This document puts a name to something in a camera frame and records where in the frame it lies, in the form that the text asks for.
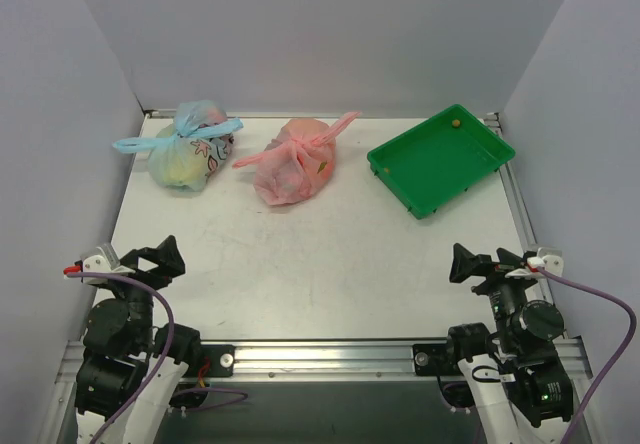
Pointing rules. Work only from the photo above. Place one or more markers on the blue tied plastic bag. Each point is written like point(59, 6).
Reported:
point(187, 152)

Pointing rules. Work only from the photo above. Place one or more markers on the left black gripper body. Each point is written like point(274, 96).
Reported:
point(138, 268)

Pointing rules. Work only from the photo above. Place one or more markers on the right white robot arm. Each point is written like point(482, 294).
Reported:
point(520, 388)

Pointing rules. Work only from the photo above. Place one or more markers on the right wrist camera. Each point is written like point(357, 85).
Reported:
point(536, 264)

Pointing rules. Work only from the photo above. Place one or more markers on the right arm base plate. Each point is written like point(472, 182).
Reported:
point(432, 360)

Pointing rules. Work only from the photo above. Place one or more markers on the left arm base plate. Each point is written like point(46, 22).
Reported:
point(211, 361)

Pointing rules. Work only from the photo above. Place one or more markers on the green plastic tray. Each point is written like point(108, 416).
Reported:
point(433, 162)

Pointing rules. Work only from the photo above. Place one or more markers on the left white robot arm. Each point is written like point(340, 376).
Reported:
point(130, 370)

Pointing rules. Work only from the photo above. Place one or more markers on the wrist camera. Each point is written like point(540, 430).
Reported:
point(101, 259)
point(536, 264)

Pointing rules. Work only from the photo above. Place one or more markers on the pink plastic bag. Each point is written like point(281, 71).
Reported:
point(298, 162)

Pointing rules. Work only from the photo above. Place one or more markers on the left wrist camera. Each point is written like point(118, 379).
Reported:
point(101, 259)

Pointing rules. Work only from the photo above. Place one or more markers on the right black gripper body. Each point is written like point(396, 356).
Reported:
point(489, 268)

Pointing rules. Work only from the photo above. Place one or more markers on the aluminium front rail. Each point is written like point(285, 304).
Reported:
point(323, 360)

